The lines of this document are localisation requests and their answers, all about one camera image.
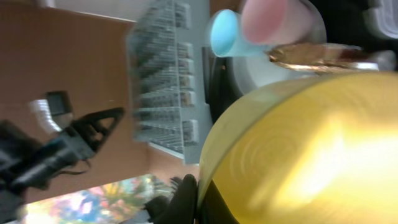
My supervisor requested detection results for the pink plastic cup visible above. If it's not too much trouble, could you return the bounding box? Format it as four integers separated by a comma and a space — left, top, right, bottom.
241, 0, 315, 45

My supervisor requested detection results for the grey plastic dishwasher rack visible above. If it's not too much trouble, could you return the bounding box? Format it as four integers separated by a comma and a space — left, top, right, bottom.
126, 0, 212, 164

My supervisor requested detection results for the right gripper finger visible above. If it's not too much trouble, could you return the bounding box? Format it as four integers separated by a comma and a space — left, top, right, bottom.
144, 174, 197, 224

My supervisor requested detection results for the blue plastic cup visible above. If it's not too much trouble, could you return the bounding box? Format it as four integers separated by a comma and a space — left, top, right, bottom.
209, 9, 272, 57

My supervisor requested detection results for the round black serving tray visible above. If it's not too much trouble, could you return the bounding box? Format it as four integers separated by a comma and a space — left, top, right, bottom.
201, 47, 242, 123

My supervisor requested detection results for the gold foil snack wrapper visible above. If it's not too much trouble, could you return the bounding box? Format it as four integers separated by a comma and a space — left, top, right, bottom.
267, 42, 379, 73

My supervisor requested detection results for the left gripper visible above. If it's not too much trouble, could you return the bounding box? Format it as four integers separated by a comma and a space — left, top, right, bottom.
29, 91, 125, 174

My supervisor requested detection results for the yellow bowl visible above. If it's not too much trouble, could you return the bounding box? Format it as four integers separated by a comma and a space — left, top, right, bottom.
198, 72, 397, 223

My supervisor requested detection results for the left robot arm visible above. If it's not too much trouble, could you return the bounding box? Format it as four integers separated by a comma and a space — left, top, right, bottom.
1, 91, 125, 223

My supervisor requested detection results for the white round plate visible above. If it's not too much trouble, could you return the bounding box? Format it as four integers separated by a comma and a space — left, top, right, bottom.
226, 0, 327, 95

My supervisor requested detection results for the clear plastic storage bin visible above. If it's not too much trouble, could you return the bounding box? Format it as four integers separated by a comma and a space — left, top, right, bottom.
364, 0, 397, 40

